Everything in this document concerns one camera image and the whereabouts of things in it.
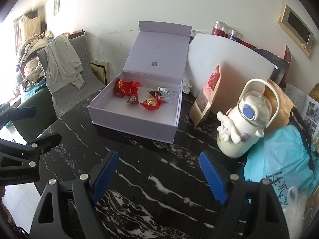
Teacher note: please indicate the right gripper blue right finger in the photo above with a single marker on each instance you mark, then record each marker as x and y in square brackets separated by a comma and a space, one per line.
[216, 176]

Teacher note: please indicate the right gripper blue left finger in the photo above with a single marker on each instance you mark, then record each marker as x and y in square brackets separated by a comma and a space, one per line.
[103, 175]

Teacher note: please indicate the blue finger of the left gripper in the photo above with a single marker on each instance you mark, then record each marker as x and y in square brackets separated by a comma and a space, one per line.
[45, 144]
[22, 113]

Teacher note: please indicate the red ketchup style snack packet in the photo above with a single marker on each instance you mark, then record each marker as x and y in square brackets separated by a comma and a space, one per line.
[133, 98]

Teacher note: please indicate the red cartoon figure snack packet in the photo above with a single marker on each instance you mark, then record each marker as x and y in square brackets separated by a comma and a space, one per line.
[152, 103]

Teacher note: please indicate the red gold character snack packet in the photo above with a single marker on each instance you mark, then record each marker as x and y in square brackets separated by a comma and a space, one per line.
[123, 85]

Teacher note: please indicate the clear acrylic holder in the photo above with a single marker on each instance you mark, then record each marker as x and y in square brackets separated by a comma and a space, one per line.
[169, 95]

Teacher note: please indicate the dark brown candy packet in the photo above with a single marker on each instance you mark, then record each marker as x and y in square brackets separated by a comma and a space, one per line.
[155, 93]

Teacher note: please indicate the red candy packet white text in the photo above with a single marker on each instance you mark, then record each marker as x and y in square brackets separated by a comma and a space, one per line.
[119, 93]

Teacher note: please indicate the dark green sofa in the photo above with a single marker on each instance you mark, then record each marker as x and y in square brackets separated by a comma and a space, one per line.
[41, 103]

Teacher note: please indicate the pile of clothes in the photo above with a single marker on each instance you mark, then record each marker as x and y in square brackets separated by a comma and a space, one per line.
[31, 70]

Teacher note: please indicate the grey leaf pattern chair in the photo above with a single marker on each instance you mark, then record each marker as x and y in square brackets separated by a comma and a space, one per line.
[68, 97]

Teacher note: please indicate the white cartoon dog water bottle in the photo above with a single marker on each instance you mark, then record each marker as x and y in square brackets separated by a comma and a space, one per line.
[244, 124]

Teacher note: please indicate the grey sweatshirt on chair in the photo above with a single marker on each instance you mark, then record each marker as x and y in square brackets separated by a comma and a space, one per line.
[64, 65]

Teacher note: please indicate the kraft hawthorn snack pouch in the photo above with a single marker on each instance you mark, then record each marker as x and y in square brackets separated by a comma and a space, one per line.
[203, 103]

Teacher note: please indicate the light blue plastic bag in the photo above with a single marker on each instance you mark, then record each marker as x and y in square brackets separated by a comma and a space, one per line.
[281, 157]

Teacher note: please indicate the clear plastic bag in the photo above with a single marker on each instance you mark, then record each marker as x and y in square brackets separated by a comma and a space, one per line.
[298, 216]

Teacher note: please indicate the open lavender gift box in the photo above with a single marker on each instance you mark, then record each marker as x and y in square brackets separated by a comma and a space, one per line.
[157, 59]

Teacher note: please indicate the crumpled white tissue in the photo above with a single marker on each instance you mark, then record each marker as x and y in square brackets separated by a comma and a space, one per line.
[186, 86]

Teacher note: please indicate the brown paper bag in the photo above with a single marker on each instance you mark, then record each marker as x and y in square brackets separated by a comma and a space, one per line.
[282, 118]

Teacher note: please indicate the printed photo leaflet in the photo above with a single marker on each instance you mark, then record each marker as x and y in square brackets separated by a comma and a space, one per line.
[307, 107]

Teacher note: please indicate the white foam board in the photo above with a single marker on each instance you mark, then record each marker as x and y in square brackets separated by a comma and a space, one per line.
[239, 64]

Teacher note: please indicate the black board behind foam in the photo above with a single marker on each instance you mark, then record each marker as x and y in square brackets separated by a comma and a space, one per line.
[282, 65]

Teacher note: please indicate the clear jar purple label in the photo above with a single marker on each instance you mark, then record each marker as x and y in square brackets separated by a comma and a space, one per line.
[235, 36]

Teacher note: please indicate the clear jar behind box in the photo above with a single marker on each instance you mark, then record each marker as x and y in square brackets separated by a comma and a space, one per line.
[193, 35]

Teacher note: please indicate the clear jar red contents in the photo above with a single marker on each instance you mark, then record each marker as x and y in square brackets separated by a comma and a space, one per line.
[219, 29]

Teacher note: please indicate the wooden picture frame on floor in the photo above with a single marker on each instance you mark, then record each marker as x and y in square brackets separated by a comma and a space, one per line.
[101, 70]

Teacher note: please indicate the small wall picture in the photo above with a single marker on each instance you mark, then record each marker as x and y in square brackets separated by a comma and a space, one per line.
[56, 6]

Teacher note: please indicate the wooden wall frame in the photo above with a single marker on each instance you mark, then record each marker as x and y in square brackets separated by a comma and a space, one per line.
[294, 26]

